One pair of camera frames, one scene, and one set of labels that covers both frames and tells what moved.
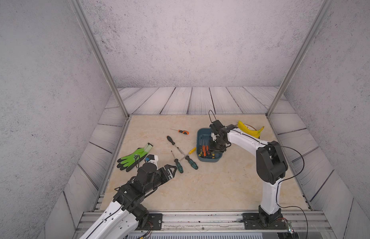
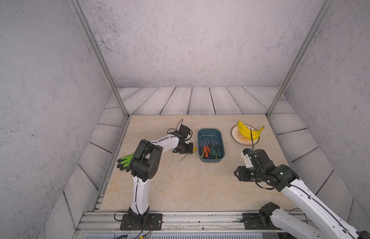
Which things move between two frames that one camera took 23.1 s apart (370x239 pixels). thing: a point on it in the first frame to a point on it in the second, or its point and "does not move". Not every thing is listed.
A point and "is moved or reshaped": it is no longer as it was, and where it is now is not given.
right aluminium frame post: (325, 6) does not move
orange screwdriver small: (207, 152) does not move
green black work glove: (129, 162) does not move
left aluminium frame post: (101, 56) does not move
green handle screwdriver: (179, 167) is moved or reshaped
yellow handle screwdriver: (190, 152) does not move
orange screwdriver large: (204, 148) does not move
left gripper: (169, 176) to (190, 150)
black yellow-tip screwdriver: (201, 154) does not move
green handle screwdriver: (192, 164) is moved or reshaped
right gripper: (212, 148) to (241, 173)
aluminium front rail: (301, 225) does not move
